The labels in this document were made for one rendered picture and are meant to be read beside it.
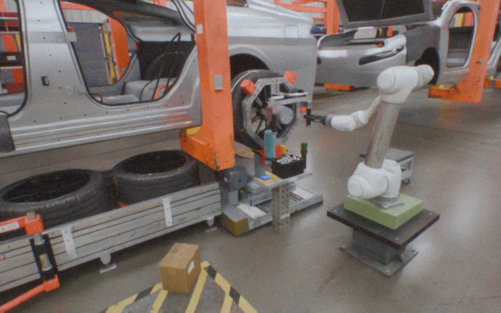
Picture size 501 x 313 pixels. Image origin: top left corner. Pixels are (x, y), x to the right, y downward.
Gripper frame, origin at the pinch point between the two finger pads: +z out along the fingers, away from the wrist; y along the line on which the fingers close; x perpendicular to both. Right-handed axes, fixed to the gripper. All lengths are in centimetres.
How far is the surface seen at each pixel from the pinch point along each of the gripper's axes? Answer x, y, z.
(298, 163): -28.3, -24.4, -14.8
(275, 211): -66, -40, -8
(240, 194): -68, -42, 39
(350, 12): 110, 311, 218
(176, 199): -47, -105, 22
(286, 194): -51, -33, -13
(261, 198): -70, -31, 23
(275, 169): -33, -38, -5
